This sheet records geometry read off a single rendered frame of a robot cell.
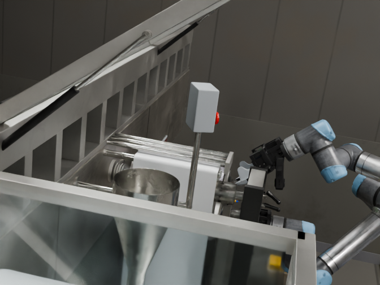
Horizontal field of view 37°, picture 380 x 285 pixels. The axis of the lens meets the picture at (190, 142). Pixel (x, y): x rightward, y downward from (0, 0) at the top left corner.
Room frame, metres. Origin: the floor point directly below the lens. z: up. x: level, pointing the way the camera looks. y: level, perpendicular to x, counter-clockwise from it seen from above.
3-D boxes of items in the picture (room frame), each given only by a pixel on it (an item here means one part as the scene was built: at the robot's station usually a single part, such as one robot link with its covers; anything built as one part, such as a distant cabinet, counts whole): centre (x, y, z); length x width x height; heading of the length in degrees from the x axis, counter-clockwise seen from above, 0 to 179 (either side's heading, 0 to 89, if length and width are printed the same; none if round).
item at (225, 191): (1.55, -0.12, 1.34); 0.06 x 0.06 x 0.06; 81
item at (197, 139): (1.26, -0.02, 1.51); 0.02 x 0.02 x 0.20
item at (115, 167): (1.60, 0.19, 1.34); 0.07 x 0.07 x 0.07; 81
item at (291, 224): (1.82, -0.42, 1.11); 0.11 x 0.08 x 0.09; 81
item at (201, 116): (1.27, -0.02, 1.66); 0.07 x 0.07 x 0.10; 17
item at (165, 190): (1.11, 0.08, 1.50); 0.14 x 0.14 x 0.06
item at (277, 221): (1.83, -0.34, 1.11); 0.08 x 0.05 x 0.08; 171
